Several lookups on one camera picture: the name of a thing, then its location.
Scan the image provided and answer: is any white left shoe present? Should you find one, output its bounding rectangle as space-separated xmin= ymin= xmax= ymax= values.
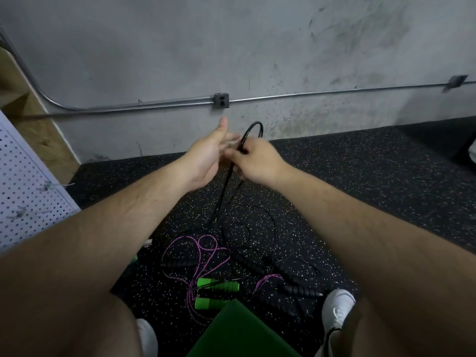
xmin=136 ymin=318 xmax=159 ymax=357

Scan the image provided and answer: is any person's right hand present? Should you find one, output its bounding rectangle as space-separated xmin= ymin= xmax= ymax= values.
xmin=223 ymin=137 xmax=296 ymax=192

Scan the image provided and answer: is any person's left forearm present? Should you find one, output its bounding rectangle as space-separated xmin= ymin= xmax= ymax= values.
xmin=0 ymin=166 xmax=190 ymax=357

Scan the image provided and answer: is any black foam-handled jump rope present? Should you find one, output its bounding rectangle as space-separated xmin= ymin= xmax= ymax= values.
xmin=208 ymin=121 xmax=266 ymax=228

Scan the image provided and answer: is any white pegboard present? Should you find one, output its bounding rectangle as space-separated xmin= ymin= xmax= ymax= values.
xmin=0 ymin=111 xmax=81 ymax=250

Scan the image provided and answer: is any metal conduit pipe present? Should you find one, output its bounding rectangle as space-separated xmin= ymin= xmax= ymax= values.
xmin=0 ymin=29 xmax=476 ymax=115

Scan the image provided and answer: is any white shoe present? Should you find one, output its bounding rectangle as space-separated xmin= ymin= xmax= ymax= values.
xmin=136 ymin=318 xmax=159 ymax=357
xmin=316 ymin=288 xmax=357 ymax=357

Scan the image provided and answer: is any white right shoe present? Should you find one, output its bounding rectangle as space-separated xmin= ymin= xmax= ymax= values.
xmin=316 ymin=288 xmax=357 ymax=357

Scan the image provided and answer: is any person's left hand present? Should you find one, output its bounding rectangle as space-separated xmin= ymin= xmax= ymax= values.
xmin=173 ymin=117 xmax=242 ymax=193

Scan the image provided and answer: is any person's right forearm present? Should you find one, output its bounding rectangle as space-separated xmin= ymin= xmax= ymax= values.
xmin=277 ymin=169 xmax=476 ymax=357

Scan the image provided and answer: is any pile of jump ropes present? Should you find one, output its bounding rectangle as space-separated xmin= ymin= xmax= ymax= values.
xmin=160 ymin=204 xmax=328 ymax=324

